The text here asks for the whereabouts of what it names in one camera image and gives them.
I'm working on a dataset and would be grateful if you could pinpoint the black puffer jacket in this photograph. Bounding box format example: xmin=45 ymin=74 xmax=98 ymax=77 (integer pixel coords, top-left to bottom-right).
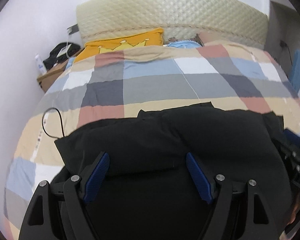
xmin=53 ymin=103 xmax=293 ymax=239

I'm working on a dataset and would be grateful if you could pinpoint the blue hanging towel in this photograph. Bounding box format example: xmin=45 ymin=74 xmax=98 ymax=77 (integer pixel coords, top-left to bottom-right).
xmin=289 ymin=49 xmax=300 ymax=92

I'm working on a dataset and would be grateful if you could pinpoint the wooden nightstand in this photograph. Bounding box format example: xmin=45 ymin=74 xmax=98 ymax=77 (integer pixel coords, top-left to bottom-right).
xmin=37 ymin=49 xmax=83 ymax=93

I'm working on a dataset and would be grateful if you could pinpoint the white lotion bottle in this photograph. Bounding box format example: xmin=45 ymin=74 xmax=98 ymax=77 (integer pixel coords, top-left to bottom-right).
xmin=35 ymin=54 xmax=47 ymax=75

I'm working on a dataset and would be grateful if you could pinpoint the light blue pillow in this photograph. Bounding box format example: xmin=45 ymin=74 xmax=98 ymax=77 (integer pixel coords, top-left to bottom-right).
xmin=164 ymin=40 xmax=202 ymax=49

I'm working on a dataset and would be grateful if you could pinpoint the plaid patchwork quilt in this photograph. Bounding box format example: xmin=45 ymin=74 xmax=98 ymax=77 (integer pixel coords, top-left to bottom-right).
xmin=4 ymin=41 xmax=300 ymax=239

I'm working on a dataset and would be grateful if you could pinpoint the black bag on nightstand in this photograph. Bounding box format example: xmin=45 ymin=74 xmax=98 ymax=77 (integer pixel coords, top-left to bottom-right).
xmin=43 ymin=42 xmax=81 ymax=70

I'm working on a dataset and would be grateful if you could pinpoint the white tablet device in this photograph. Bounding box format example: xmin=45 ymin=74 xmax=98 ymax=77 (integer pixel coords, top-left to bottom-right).
xmin=57 ymin=44 xmax=71 ymax=57

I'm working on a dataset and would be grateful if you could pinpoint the cream quilted headboard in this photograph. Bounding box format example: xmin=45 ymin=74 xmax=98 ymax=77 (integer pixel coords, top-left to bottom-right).
xmin=76 ymin=0 xmax=268 ymax=49

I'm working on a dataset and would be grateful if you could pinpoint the yellow crown pillow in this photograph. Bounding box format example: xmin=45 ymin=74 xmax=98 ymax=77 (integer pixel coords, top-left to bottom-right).
xmin=74 ymin=28 xmax=164 ymax=62

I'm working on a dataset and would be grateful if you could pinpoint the black cable loop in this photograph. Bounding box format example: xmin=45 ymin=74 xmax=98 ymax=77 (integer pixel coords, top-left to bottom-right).
xmin=41 ymin=107 xmax=65 ymax=140

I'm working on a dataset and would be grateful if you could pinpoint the grey wall socket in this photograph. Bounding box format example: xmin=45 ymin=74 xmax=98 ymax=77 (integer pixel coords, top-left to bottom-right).
xmin=67 ymin=24 xmax=79 ymax=35

